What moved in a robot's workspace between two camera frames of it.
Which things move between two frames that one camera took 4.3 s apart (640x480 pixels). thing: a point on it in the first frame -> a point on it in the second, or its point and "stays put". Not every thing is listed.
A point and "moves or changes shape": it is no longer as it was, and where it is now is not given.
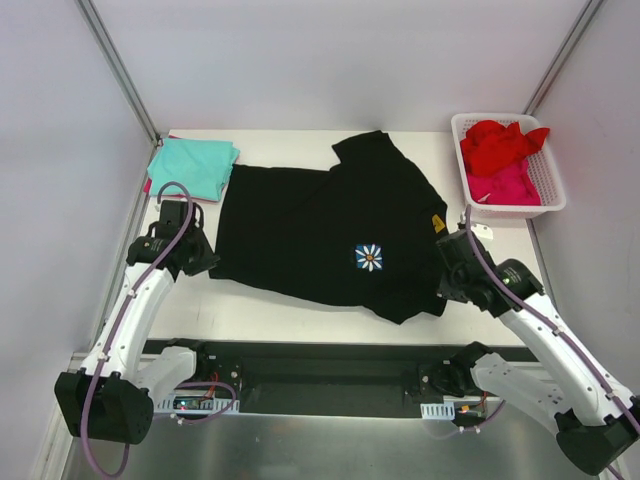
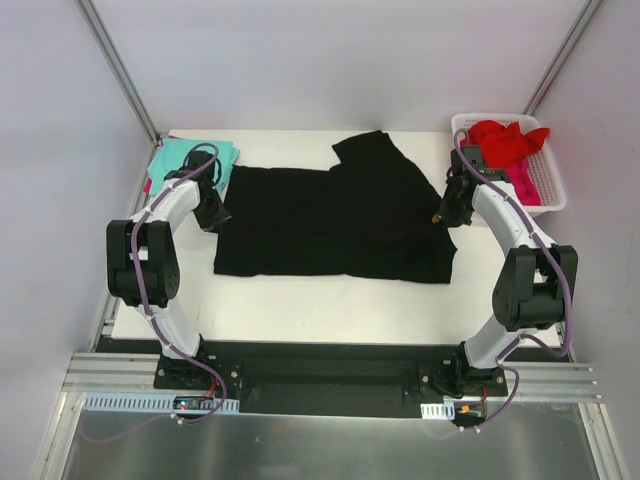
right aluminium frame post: x=562 y=57 stays put
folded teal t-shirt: x=203 y=166 stays put
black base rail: x=339 y=377 stays put
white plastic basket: x=542 y=163 stays put
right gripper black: x=447 y=282 -> x=451 y=209
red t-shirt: x=491 y=148 stays put
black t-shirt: x=364 y=231 moves or changes shape
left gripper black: x=201 y=255 -> x=214 y=215
